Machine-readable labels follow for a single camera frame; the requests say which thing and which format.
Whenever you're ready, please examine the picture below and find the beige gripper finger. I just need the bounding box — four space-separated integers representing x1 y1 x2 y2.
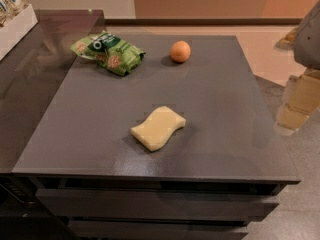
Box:
274 68 320 136

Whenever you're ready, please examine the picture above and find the green rice chip bag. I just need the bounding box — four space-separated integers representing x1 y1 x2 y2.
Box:
71 31 145 76

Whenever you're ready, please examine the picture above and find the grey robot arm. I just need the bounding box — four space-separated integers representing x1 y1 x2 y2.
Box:
274 1 320 136

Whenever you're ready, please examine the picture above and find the yellow sponge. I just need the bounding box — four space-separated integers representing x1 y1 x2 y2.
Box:
131 106 186 152

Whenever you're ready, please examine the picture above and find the grey drawer cabinet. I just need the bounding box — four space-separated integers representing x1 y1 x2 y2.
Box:
14 35 299 240

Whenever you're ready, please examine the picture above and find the orange fruit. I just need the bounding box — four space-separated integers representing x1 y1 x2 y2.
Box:
170 41 191 63

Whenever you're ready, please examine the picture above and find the dark glass side table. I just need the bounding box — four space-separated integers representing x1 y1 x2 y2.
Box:
0 9 105 240

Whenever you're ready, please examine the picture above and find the white box with snacks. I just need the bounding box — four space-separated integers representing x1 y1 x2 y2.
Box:
0 0 38 61

